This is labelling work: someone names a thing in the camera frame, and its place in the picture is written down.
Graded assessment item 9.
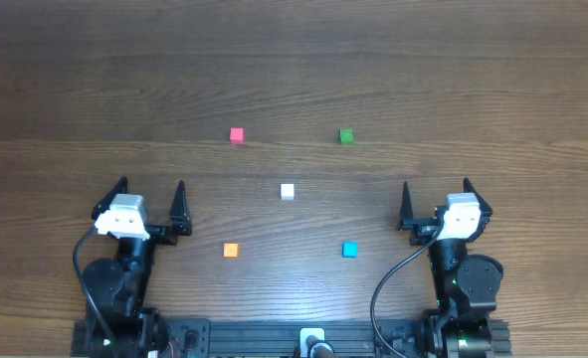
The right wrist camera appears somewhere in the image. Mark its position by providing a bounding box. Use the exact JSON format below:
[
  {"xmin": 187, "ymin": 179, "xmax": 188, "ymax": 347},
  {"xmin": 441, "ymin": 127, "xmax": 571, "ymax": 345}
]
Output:
[{"xmin": 439, "ymin": 192, "xmax": 484, "ymax": 242}]

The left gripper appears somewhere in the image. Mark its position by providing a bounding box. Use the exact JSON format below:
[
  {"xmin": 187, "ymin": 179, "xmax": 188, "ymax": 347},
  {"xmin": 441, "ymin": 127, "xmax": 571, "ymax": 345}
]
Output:
[{"xmin": 91, "ymin": 175, "xmax": 194, "ymax": 247}]

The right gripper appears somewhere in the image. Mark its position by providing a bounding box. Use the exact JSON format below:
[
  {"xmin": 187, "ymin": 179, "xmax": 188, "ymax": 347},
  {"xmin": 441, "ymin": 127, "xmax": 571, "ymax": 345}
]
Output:
[{"xmin": 396, "ymin": 177, "xmax": 494, "ymax": 247}]

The black cable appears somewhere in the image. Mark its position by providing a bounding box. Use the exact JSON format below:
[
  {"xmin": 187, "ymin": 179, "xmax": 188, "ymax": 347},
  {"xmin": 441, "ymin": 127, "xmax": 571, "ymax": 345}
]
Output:
[
  {"xmin": 369, "ymin": 224, "xmax": 447, "ymax": 358},
  {"xmin": 72, "ymin": 226, "xmax": 121, "ymax": 358}
]

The mounting rail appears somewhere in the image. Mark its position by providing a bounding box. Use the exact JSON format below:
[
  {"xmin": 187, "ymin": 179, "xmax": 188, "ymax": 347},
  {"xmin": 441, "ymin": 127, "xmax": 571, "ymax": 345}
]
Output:
[{"xmin": 71, "ymin": 317, "xmax": 514, "ymax": 358}]

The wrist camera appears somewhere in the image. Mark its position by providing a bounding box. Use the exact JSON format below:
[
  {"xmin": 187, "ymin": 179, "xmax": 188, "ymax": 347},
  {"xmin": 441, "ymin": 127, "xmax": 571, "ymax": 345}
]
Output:
[
  {"xmin": 439, "ymin": 192, "xmax": 484, "ymax": 242},
  {"xmin": 93, "ymin": 193, "xmax": 152, "ymax": 242}
]

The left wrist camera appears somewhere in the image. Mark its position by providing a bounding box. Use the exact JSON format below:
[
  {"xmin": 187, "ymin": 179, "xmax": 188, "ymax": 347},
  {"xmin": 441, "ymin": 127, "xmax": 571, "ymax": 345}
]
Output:
[{"xmin": 93, "ymin": 193, "xmax": 152, "ymax": 242}]

